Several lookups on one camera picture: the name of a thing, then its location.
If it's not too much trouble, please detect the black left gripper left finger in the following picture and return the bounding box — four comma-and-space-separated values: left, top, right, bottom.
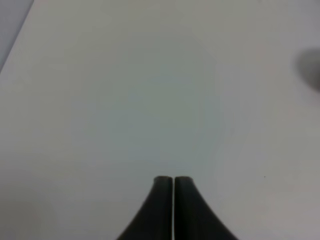
118, 176, 173, 240

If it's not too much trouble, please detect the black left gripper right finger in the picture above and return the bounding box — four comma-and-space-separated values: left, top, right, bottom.
174, 176, 236, 240

